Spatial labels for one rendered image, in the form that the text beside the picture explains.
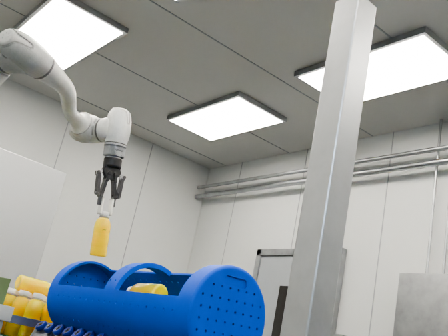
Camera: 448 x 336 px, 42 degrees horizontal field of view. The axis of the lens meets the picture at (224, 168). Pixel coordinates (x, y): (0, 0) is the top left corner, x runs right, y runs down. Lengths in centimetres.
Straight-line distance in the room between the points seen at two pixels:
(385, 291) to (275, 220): 176
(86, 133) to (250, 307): 113
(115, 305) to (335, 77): 107
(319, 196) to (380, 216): 468
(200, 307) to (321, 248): 65
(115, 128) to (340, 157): 149
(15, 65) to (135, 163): 539
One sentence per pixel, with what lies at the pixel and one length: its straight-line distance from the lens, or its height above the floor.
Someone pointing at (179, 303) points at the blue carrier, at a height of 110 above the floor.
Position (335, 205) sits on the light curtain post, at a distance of 104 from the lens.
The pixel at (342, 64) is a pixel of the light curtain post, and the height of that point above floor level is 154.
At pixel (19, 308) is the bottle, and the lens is 250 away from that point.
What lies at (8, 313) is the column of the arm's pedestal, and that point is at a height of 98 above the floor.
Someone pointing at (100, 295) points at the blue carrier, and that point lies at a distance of 197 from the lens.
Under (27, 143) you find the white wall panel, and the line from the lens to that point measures 686.
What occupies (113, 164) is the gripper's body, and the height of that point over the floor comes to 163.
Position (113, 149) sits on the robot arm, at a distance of 241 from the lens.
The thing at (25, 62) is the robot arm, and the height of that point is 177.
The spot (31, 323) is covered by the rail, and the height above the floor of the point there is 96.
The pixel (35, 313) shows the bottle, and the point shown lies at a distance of 246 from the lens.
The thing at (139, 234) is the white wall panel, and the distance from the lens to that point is 736.
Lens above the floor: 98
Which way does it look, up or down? 18 degrees up
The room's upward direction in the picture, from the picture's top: 12 degrees clockwise
